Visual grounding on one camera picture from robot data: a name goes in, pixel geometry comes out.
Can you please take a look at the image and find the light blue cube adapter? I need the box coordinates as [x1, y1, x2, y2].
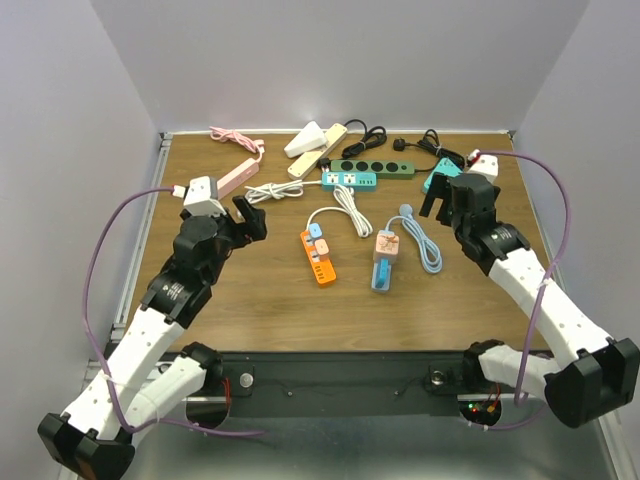
[307, 222, 323, 239]

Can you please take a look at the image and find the orange power strip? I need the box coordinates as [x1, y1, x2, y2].
[300, 230, 337, 287]

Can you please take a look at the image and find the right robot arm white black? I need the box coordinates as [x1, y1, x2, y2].
[420, 173, 639, 428]

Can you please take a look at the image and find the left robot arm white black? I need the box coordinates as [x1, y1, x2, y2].
[38, 196, 267, 479]

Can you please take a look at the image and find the teal triangular power socket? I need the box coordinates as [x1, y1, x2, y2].
[422, 158, 463, 194]

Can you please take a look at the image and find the pink power strip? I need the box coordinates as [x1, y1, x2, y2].
[217, 159, 260, 200]

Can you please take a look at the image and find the dark green power strip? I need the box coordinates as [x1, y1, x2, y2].
[329, 159, 416, 180]

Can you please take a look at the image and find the pink cube adapter with deer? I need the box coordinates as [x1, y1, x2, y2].
[373, 230, 400, 264]

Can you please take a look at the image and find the teal power strip with USB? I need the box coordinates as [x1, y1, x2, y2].
[321, 172, 377, 192]

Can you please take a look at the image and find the white triangular power socket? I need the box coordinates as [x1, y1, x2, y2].
[284, 121, 327, 158]

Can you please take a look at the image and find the light blue power strip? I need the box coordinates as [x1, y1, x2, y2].
[371, 258, 393, 293]

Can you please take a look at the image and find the cream power strip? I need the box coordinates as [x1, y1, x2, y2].
[287, 123, 347, 180]

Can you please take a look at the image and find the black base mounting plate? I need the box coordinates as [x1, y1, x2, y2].
[164, 350, 521, 419]

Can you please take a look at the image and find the black coiled cable right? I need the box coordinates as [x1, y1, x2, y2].
[393, 128, 466, 174]

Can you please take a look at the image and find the black coiled cable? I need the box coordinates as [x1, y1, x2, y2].
[393, 128, 466, 174]
[319, 118, 389, 171]

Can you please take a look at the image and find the light blue coiled cable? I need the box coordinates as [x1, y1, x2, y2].
[384, 202, 444, 275]

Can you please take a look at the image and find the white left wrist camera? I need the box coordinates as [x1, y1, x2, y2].
[183, 176, 225, 217]

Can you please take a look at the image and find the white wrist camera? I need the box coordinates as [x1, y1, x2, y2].
[183, 176, 225, 217]
[467, 149, 499, 184]

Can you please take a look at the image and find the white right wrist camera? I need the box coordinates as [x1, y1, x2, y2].
[467, 149, 499, 184]

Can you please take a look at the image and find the black coiled cable left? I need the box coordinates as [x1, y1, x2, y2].
[319, 118, 389, 171]

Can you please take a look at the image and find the pink coiled cable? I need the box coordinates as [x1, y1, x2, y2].
[208, 125, 265, 164]

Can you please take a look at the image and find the white coiled cable of orange strip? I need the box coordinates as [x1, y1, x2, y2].
[304, 183, 374, 239]

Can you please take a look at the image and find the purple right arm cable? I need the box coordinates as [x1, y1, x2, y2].
[479, 150, 572, 431]

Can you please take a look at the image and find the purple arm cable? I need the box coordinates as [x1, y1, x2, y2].
[82, 185, 266, 437]
[479, 150, 572, 431]

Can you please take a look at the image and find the aluminium rail frame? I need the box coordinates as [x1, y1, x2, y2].
[57, 130, 621, 480]

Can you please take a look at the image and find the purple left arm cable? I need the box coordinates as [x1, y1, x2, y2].
[82, 185, 266, 437]

